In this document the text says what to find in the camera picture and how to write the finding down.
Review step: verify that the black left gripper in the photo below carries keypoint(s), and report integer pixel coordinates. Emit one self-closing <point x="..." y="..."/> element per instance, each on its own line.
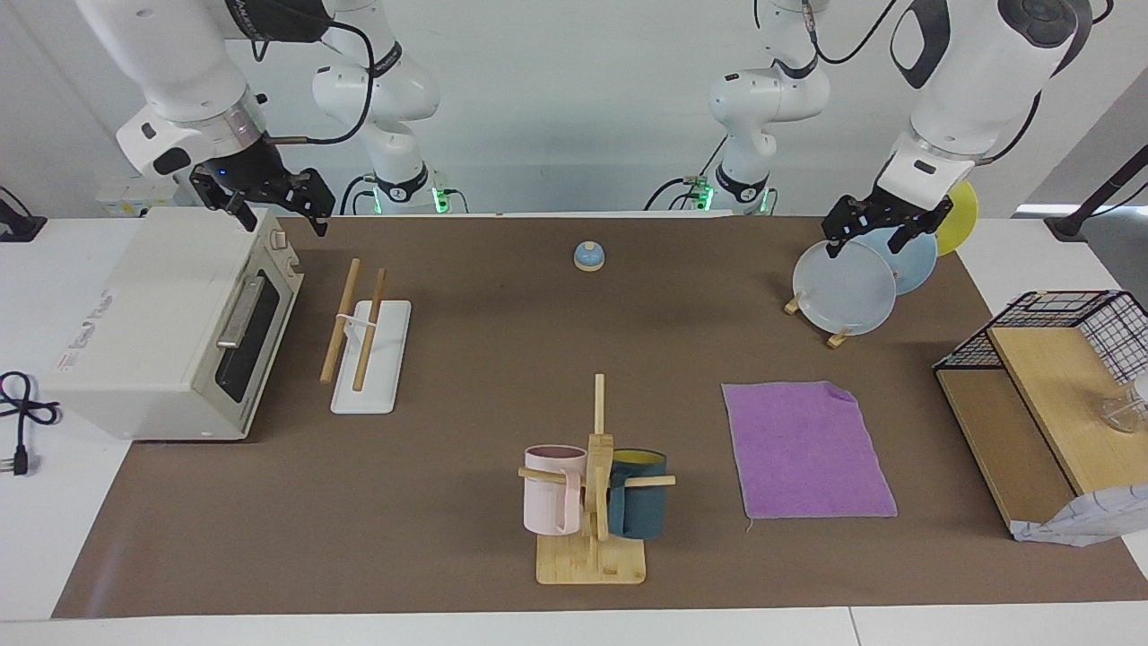
<point x="897" y="208"/>

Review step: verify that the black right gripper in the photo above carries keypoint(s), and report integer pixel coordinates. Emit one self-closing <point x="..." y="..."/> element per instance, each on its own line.
<point x="256" y="170"/>

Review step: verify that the purple and grey towel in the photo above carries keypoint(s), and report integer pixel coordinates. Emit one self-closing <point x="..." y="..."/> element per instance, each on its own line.
<point x="807" y="449"/>

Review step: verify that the wooden plate rack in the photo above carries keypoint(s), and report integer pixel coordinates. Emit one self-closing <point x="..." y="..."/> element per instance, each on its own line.
<point x="839" y="339"/>

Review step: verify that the white towel rack wooden rods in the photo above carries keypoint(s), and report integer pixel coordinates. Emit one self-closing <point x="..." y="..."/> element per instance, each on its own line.
<point x="372" y="377"/>

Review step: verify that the light blue plate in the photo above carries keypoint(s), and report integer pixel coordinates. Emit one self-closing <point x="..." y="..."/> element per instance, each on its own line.
<point x="915" y="265"/>

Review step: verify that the yellow plate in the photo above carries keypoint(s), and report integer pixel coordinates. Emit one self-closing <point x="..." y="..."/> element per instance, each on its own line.
<point x="961" y="220"/>

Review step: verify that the pale grey plate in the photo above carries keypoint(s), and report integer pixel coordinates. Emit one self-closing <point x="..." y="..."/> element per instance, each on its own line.
<point x="843" y="292"/>

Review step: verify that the white power strip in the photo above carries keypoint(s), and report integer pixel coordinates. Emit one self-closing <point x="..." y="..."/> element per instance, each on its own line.
<point x="126" y="202"/>

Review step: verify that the cream toaster oven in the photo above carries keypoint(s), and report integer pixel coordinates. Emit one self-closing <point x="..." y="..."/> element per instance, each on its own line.
<point x="134" y="314"/>

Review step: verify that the wooden shelf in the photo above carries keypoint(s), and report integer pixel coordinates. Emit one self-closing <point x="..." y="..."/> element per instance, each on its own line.
<point x="1013" y="449"/>

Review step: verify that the clear glass vessel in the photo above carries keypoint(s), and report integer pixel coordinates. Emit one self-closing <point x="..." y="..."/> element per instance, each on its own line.
<point x="1121" y="413"/>

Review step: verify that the white patterned paper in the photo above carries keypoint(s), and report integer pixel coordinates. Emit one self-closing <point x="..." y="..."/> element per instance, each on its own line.
<point x="1094" y="520"/>

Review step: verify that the dark teal mug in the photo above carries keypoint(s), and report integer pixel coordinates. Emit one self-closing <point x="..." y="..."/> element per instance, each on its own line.
<point x="641" y="511"/>

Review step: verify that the brown table mat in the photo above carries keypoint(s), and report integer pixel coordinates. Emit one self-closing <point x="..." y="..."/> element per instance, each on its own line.
<point x="448" y="538"/>

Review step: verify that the pink mug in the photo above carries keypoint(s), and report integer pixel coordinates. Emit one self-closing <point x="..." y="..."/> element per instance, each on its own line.
<point x="543" y="502"/>

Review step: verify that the wooden mug tree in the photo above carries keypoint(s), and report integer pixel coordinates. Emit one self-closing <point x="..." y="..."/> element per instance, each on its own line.
<point x="592" y="565"/>

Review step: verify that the black clamp mount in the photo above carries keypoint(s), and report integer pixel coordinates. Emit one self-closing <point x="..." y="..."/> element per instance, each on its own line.
<point x="18" y="229"/>

